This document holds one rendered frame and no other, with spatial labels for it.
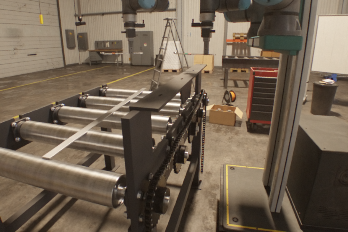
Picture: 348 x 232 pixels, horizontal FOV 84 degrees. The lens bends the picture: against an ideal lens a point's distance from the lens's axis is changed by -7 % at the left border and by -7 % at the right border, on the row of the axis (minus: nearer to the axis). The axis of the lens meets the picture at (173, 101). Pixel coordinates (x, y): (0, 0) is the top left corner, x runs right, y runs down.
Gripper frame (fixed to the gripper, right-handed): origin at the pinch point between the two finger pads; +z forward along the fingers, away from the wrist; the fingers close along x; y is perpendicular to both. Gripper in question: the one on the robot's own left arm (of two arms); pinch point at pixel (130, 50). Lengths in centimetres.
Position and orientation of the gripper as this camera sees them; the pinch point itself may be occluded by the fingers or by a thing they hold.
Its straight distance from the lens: 137.9
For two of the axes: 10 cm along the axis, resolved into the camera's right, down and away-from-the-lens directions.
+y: -9.5, 0.8, -3.0
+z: 0.0, 9.6, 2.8
